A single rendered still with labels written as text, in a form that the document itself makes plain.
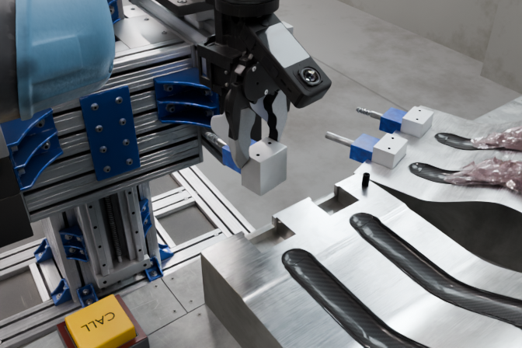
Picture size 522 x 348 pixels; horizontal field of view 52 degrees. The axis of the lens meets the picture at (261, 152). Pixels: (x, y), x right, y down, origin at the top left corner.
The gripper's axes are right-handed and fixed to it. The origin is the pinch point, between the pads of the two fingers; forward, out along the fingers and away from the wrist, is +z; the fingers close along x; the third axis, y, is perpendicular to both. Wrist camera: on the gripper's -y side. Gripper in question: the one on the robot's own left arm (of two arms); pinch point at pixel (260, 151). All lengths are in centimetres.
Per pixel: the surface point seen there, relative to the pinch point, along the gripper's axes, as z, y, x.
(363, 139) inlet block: 8.1, -1.2, -22.7
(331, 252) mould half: 6.2, -14.1, 2.7
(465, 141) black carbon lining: 9.8, -12.4, -36.1
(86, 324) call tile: 11.2, 1.7, 26.6
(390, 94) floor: 96, 85, -186
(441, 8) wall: 74, 103, -267
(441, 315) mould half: 5.8, -28.0, 2.4
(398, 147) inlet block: 6.8, -7.3, -22.8
